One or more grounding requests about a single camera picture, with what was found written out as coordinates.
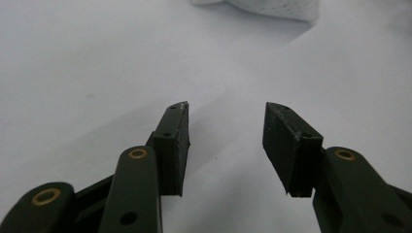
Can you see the white mesh garment with zipper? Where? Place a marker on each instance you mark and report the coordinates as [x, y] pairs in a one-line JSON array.
[[275, 8]]

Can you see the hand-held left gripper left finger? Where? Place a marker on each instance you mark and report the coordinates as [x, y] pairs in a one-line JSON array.
[[171, 152]]

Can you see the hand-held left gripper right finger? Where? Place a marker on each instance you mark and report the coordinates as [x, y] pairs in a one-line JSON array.
[[285, 149]]

